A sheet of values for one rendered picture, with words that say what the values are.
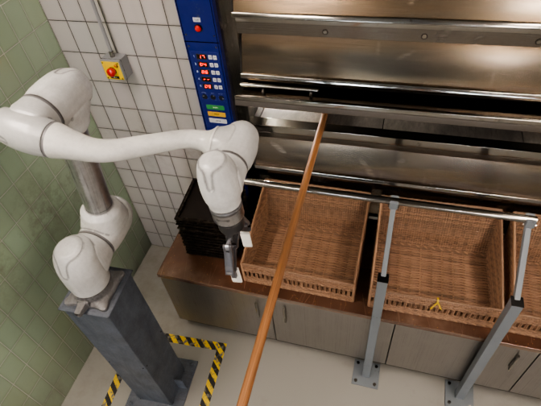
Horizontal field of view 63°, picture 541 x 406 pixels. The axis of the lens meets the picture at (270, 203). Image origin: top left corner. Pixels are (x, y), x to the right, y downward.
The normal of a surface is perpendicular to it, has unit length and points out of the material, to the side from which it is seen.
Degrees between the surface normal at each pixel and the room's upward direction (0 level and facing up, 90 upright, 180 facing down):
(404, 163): 70
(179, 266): 0
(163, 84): 90
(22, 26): 90
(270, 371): 0
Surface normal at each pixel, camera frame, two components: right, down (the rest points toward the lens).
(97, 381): -0.09, -0.68
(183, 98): -0.26, 0.72
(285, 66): -0.28, 0.44
